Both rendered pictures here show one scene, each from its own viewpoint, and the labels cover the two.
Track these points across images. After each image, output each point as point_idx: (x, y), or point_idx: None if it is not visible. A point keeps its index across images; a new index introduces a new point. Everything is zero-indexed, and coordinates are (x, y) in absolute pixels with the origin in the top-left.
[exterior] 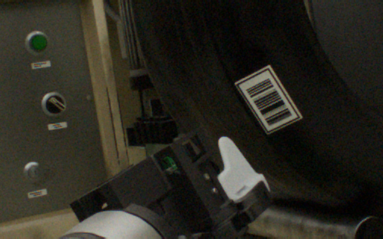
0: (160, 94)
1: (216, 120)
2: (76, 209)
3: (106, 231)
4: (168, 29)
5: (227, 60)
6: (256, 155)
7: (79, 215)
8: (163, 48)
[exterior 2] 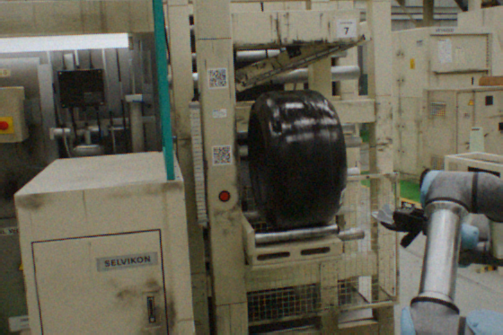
0: (293, 198)
1: (322, 203)
2: (427, 217)
3: None
4: (319, 178)
5: (341, 186)
6: (327, 211)
7: (427, 218)
8: (312, 183)
